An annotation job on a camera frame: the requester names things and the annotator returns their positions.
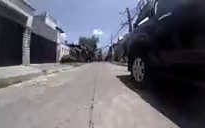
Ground distant tree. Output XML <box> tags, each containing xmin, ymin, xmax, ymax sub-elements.
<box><xmin>77</xmin><ymin>34</ymin><xmax>100</xmax><ymax>63</ymax></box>

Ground grey concrete road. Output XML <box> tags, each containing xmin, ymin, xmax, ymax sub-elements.
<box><xmin>0</xmin><ymin>61</ymin><xmax>180</xmax><ymax>128</ymax></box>

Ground utility pole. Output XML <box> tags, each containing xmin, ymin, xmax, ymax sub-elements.
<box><xmin>125</xmin><ymin>7</ymin><xmax>134</xmax><ymax>34</ymax></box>

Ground white building with dark gate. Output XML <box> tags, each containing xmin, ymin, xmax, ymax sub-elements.
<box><xmin>29</xmin><ymin>12</ymin><xmax>71</xmax><ymax>65</ymax></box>

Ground black car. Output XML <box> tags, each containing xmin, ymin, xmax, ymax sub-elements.
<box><xmin>124</xmin><ymin>0</ymin><xmax>205</xmax><ymax>128</ymax></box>

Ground concrete pavement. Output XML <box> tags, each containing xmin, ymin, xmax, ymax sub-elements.
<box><xmin>0</xmin><ymin>61</ymin><xmax>88</xmax><ymax>92</ymax></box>

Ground building with dark garage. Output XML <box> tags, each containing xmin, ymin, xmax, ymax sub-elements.
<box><xmin>0</xmin><ymin>0</ymin><xmax>36</xmax><ymax>68</ymax></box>

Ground overhead wires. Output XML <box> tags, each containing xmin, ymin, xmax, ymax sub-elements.
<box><xmin>113</xmin><ymin>0</ymin><xmax>154</xmax><ymax>34</ymax></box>

